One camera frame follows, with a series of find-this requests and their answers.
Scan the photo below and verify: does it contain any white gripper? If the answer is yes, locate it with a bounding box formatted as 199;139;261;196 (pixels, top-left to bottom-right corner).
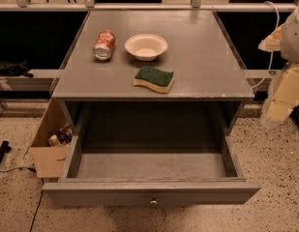
258;24;299;128

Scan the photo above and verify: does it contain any green and yellow sponge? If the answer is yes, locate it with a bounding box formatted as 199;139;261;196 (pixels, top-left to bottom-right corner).
134;66;175;94

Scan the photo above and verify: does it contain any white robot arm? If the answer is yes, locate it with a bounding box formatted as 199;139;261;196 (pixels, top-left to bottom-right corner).
258;2;299;128

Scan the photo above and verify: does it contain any metal drawer knob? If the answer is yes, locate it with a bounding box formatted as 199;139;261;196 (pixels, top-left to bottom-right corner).
150;196;158;208

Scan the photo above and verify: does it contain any open grey top drawer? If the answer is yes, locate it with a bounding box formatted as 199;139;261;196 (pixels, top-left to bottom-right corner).
44;129;260;207

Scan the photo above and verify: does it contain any white paper bowl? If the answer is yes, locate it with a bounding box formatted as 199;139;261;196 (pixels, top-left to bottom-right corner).
125;34;168;62

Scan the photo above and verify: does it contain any orange soda can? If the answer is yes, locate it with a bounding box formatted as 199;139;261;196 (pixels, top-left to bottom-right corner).
93;30;116;61

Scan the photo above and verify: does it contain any grey wooden cabinet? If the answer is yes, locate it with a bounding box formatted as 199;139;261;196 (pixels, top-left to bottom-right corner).
52;10;254;129

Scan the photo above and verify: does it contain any cardboard box with snacks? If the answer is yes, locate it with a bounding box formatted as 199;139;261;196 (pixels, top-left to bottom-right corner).
30;101;71;178

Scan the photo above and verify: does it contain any black bar on floor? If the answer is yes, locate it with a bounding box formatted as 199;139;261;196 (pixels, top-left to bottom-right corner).
0;140;12;164

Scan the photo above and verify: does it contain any white cable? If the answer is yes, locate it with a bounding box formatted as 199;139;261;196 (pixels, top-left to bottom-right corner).
251;1;282;90

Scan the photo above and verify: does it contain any metal rail frame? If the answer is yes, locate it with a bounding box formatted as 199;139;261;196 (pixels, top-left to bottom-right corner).
0;0;299;12

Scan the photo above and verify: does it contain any black cable on floor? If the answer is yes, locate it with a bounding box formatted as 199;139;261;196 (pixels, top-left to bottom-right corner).
0;166;45;232

